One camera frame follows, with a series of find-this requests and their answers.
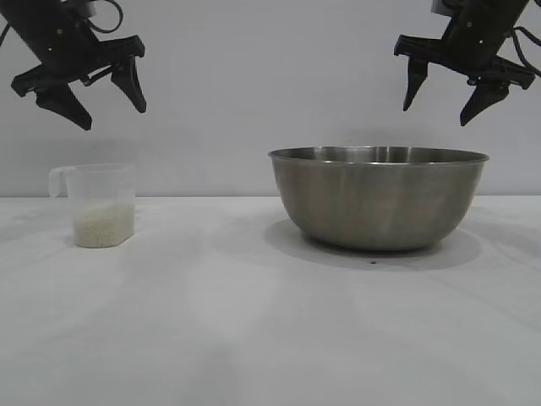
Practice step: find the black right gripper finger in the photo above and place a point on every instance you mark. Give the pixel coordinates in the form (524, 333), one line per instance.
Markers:
(416, 78)
(482, 101)

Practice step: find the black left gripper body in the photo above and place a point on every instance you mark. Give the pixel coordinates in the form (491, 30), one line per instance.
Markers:
(55, 46)

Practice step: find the stainless steel mixing bowl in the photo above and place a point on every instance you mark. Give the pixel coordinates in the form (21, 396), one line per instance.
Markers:
(380, 203)

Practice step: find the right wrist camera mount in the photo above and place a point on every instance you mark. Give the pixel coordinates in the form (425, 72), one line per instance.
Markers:
(439, 5)

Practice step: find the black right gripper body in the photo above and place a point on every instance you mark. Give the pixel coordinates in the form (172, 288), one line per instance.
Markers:
(477, 42)

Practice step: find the white uncooked rice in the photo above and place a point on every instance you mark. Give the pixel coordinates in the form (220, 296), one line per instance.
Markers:
(103, 224)

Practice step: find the clear plastic measuring cup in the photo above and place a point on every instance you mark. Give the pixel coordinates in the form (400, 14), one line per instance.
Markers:
(105, 186)

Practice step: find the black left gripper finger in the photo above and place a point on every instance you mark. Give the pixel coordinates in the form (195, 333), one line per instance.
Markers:
(131, 82)
(67, 105)

